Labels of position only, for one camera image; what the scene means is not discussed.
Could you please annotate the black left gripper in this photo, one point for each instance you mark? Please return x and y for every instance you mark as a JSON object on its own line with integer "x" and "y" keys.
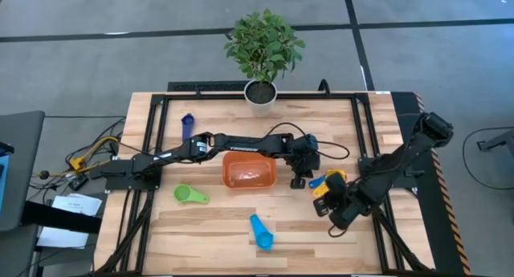
{"x": 305, "y": 156}

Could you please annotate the small indigo measuring cup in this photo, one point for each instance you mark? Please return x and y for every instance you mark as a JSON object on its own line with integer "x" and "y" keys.
{"x": 187, "y": 124}

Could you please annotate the black ribbed mat strip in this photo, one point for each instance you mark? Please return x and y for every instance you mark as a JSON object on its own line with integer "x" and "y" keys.
{"x": 201, "y": 86}

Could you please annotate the light blue measuring cup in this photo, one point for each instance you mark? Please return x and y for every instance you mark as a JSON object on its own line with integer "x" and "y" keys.
{"x": 263, "y": 239}

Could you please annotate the black aluminium table frame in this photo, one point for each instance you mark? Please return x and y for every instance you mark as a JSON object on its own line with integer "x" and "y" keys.
{"x": 201, "y": 96}

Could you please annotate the white paper sheet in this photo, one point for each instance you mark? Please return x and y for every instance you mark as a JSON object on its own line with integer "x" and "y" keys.
{"x": 80, "y": 204}
{"x": 60, "y": 237}

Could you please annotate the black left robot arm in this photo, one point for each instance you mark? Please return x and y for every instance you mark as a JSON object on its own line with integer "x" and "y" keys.
{"x": 241, "y": 142}

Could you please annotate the black desk bar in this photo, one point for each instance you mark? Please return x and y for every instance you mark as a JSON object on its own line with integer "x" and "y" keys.
{"x": 60, "y": 220}

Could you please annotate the black mat with hazard stripe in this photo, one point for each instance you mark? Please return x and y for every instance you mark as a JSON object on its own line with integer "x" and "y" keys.
{"x": 441, "y": 229}

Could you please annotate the orange plastic basket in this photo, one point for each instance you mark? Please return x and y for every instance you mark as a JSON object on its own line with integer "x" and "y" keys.
{"x": 249, "y": 170}

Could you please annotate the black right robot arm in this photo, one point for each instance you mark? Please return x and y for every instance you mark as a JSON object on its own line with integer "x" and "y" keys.
{"x": 401, "y": 164}

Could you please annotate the blue box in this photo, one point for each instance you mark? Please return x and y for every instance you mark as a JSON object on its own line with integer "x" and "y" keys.
{"x": 3, "y": 180}

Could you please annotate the yellow measuring cup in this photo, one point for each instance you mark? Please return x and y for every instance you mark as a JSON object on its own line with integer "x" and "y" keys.
{"x": 321, "y": 190}

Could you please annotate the grey stand leg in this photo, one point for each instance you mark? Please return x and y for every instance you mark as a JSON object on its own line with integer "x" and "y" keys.
{"x": 498, "y": 141}

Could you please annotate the grey desk top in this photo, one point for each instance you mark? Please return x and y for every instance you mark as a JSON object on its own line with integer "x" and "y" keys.
{"x": 24, "y": 168}

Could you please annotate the green measuring cup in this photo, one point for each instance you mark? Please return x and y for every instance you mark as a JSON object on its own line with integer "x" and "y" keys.
{"x": 182, "y": 193}

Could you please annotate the green plant in white pot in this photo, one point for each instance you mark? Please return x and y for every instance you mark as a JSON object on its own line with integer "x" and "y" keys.
{"x": 261, "y": 48}

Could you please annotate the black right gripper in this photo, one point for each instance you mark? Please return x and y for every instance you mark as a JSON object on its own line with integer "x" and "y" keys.
{"x": 345, "y": 204}

